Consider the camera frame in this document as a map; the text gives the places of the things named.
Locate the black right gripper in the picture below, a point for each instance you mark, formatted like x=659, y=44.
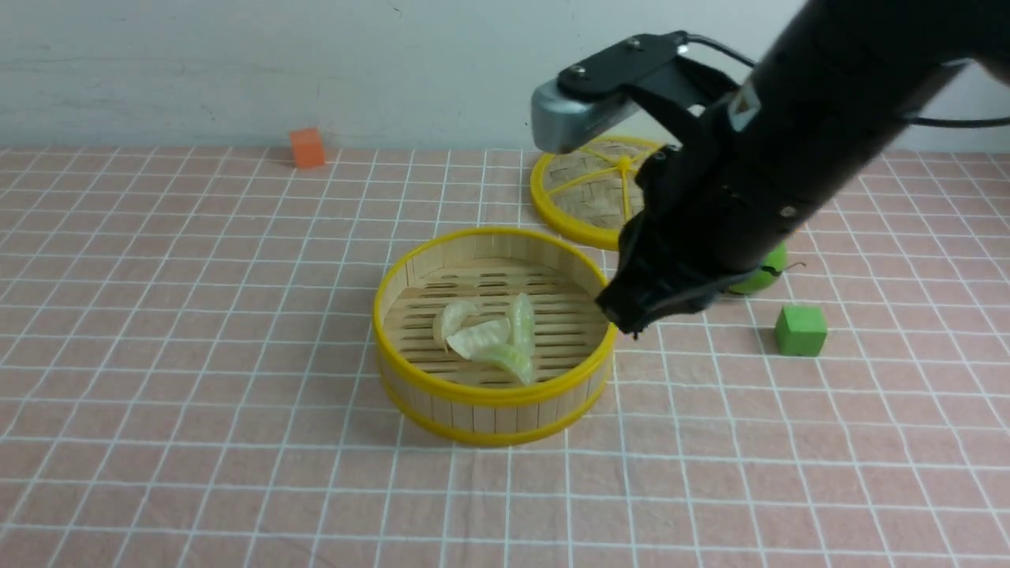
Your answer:
x=711, y=211

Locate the pale green dumpling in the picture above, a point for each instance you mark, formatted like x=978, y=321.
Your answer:
x=513, y=360

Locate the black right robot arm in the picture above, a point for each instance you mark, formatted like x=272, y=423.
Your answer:
x=853, y=75

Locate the woven steamer lid yellow rim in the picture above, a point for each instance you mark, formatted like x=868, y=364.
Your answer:
x=589, y=194

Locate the bamboo steamer tray yellow rim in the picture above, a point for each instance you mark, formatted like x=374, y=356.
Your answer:
x=476, y=403

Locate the green toy apple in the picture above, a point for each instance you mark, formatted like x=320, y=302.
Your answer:
x=775, y=264

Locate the green foam cube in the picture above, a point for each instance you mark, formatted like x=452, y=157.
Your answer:
x=800, y=331

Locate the orange foam cube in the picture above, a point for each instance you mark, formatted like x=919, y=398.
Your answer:
x=307, y=148

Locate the pink checked tablecloth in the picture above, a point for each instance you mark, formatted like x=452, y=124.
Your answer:
x=188, y=379

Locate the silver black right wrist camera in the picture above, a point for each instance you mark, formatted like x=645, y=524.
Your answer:
x=590, y=97

